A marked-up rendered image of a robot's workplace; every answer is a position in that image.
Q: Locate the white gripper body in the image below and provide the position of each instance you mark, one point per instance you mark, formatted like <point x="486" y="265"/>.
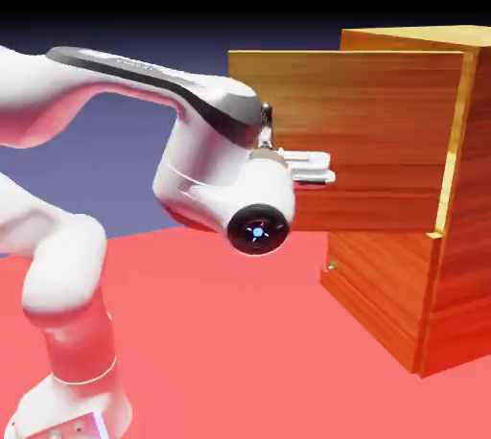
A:
<point x="311" y="167"/>

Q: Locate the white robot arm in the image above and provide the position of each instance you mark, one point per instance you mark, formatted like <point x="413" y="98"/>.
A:
<point x="207" y="170"/>

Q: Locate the wooden cabinet door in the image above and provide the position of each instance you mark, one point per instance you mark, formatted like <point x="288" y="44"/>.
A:
<point x="383" y="285"/>
<point x="364" y="120"/>

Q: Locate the orange wooden cabinet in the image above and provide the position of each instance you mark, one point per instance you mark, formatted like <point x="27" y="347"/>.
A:
<point x="466" y="216"/>

